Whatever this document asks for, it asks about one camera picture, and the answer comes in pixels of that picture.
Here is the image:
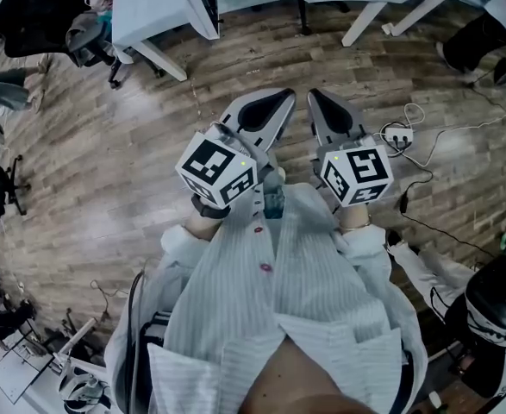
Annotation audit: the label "blue jeans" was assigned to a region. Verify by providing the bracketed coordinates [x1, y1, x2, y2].
[259, 153, 287, 220]

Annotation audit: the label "black swivel chair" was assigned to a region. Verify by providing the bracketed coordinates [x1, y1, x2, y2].
[0, 155, 33, 217]

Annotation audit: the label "white cloth covered table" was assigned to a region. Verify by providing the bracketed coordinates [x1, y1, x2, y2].
[111, 0, 190, 82]

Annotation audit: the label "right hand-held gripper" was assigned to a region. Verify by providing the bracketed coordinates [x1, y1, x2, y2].
[306, 87, 394, 209]

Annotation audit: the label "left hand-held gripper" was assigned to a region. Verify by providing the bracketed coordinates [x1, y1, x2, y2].
[174, 87, 298, 210]

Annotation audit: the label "person's bare chest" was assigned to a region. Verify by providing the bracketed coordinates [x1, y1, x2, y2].
[240, 338, 368, 414]

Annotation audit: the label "light striped shirt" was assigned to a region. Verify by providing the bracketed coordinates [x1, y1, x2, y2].
[104, 182, 430, 414]

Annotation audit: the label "white black headset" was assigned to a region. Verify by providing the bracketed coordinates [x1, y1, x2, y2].
[57, 369, 112, 414]

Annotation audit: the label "white power strip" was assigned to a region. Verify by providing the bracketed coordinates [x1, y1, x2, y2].
[384, 127, 415, 147]

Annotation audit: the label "person's left forearm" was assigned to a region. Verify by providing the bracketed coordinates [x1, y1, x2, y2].
[182, 194, 233, 244]

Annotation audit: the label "black wristwatch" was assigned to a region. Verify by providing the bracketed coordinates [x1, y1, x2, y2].
[191, 194, 232, 220]

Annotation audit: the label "thin gold bracelet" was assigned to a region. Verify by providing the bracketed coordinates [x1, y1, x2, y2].
[341, 216, 373, 233]

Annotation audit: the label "small table wooden legs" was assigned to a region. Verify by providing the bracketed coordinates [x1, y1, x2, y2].
[0, 316, 97, 405]

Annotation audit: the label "white cable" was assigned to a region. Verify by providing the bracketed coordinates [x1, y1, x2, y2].
[372, 101, 506, 168]

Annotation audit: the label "person's right forearm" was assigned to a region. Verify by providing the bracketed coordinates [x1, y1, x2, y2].
[337, 203, 374, 234]

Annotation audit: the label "black cable with adapter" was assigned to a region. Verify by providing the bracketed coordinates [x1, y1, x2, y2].
[388, 151, 497, 260]

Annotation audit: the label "black rig cable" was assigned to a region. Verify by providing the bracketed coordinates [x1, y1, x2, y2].
[122, 269, 147, 414]

